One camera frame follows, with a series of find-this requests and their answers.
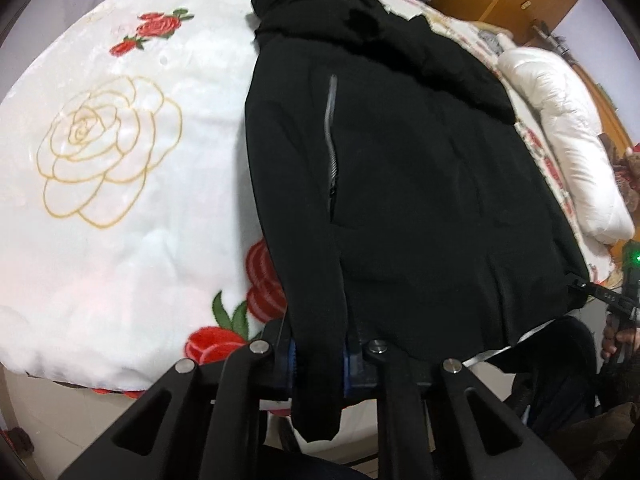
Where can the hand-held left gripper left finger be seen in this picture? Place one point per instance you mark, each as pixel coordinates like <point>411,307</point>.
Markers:
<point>291,366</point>

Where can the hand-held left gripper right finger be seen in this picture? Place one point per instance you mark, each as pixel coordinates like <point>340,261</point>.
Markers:
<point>351,375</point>

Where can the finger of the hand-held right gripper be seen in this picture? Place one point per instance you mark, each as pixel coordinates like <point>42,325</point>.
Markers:
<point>602,296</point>

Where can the black coat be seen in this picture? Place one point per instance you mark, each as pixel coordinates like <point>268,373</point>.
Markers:
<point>410,170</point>

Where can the person's right hand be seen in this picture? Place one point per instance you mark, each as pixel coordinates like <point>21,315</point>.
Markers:
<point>612,342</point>

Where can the brown stuffed toy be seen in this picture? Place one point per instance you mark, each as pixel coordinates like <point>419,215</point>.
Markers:
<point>629,165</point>

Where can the white duvet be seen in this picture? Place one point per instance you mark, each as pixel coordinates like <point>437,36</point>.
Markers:
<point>565,130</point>

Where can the wooden headboard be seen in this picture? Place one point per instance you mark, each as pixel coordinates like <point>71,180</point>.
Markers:
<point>607,105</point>

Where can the bed with floral blanket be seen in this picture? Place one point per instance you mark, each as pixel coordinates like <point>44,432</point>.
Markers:
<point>125,240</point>

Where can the black device on headboard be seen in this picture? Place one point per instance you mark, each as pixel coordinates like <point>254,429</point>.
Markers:
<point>552,40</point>

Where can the grey cloth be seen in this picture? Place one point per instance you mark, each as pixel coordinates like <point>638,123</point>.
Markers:
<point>492,40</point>

